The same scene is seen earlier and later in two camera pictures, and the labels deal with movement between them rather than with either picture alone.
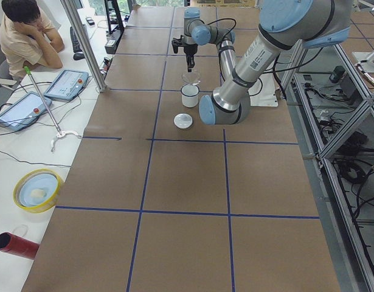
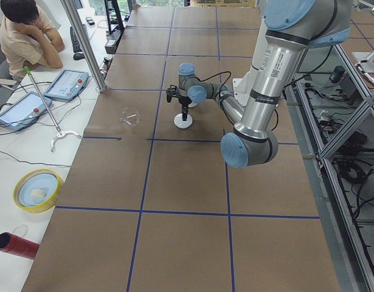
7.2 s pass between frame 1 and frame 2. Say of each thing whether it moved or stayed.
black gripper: moved
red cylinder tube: stayed
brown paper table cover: stayed
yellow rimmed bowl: stayed
